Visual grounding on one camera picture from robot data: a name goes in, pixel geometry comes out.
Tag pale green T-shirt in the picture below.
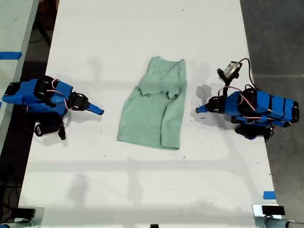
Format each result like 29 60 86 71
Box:
116 56 187 151

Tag long blue tape strip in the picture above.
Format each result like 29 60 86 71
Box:
0 51 23 60

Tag white side table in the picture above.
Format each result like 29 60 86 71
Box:
0 0 40 152

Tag short blue tape piece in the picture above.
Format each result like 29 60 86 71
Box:
263 190 277 200

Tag metal table clamp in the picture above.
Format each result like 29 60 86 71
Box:
17 207 46 225
252 204 289 228

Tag small black box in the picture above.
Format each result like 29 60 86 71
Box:
261 205 285 217

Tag black camera stalk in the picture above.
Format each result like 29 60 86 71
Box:
218 78 238 97

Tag silver gripper camera box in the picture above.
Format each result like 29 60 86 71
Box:
217 60 243 83

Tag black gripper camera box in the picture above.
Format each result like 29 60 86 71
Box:
34 116 67 141

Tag black camera cable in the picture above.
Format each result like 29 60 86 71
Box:
238 58 257 92

